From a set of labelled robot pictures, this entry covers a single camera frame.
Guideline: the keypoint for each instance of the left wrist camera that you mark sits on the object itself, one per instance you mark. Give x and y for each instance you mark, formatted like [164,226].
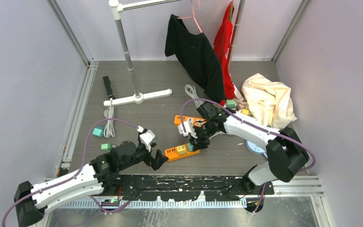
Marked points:
[147,138]

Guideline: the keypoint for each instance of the cream cloth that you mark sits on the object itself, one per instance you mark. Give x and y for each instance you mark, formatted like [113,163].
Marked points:
[269,102]

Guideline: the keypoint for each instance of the red garment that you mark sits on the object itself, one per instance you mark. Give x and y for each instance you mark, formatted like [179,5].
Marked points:
[221,47]

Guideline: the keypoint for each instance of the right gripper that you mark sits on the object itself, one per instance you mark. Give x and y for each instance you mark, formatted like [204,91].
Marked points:
[199,143]

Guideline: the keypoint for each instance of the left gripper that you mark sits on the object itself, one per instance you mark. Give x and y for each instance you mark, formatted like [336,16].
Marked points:
[155,162]

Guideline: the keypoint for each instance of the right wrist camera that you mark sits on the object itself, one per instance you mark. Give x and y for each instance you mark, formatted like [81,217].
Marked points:
[187,129]

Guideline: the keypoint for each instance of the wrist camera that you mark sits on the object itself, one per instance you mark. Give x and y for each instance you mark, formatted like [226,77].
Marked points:
[147,138]
[187,129]

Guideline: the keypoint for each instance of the yellow charger strip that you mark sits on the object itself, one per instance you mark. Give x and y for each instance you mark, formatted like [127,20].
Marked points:
[182,149]

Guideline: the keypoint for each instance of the round blue socket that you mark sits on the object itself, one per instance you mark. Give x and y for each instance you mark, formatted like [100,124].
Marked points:
[255,149]

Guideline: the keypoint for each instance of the yellow charger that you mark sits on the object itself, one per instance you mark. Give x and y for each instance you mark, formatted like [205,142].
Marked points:
[245,112]

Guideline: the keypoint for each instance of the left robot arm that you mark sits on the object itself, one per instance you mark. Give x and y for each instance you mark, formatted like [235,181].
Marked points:
[98,177]

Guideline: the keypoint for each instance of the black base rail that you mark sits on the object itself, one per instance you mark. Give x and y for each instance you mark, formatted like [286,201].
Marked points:
[183,187]

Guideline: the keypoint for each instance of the silver clothes rack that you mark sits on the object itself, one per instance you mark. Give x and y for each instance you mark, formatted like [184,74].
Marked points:
[117,8]

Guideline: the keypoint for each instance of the orange power strip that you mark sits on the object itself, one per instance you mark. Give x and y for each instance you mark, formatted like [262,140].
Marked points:
[172,155]
[192,120]

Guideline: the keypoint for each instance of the teal USB charger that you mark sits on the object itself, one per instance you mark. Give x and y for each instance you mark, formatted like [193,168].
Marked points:
[98,131]

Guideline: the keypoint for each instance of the green charger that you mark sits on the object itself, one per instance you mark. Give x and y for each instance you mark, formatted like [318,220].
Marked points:
[230,103]
[106,147]

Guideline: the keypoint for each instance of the black shirt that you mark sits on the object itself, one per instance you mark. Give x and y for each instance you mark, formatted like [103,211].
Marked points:
[196,55]

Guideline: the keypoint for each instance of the black power strip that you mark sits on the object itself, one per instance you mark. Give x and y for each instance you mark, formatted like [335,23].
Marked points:
[108,87]

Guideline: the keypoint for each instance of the pink hanger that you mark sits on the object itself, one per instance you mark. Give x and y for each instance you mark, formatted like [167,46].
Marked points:
[193,16]

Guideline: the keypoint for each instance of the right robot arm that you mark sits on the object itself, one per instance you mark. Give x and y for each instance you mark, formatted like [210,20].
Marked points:
[285,155]

